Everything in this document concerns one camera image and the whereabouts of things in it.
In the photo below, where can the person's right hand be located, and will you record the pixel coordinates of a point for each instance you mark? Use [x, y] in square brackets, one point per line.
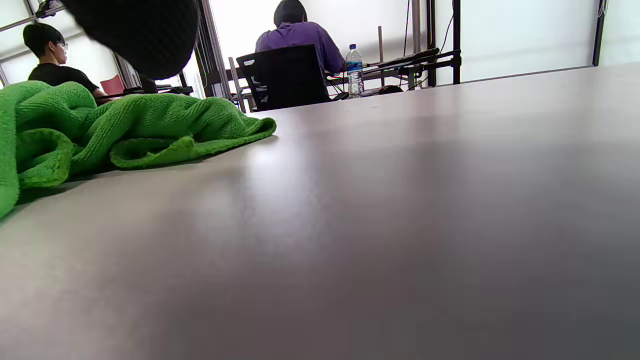
[140, 35]

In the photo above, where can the green square towel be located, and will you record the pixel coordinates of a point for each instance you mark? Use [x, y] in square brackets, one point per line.
[125, 125]

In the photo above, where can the white desktop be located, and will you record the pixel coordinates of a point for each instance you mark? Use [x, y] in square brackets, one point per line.
[400, 225]

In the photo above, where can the red chair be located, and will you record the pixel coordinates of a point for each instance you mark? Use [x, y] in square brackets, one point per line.
[112, 85]

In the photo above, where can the black office chair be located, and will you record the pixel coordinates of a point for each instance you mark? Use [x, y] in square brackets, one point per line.
[285, 75]

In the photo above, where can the clear plastic water bottle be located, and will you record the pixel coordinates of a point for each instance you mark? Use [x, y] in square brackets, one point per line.
[354, 70]

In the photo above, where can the black computer mouse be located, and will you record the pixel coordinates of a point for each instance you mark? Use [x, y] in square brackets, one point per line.
[390, 90]

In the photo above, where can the black keyboard tray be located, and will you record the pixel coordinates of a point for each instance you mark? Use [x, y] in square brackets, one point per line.
[405, 57]

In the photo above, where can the black wheeled frame stand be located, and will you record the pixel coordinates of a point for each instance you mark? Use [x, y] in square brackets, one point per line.
[456, 45]

